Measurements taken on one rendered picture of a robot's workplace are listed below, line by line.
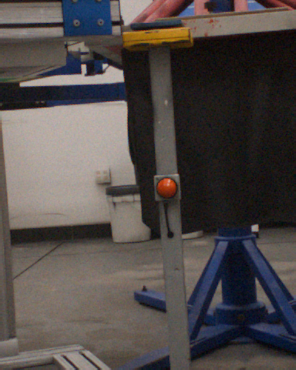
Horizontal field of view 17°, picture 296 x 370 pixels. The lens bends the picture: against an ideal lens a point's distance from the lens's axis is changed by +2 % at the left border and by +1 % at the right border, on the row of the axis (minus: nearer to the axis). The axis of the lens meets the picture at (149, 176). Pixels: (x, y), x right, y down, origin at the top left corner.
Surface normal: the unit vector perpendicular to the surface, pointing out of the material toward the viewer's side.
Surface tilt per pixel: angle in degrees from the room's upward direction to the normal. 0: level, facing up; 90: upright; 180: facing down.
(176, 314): 90
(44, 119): 90
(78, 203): 90
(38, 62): 90
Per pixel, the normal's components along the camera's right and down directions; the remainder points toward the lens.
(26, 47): 0.30, 0.03
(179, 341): -0.08, 0.06
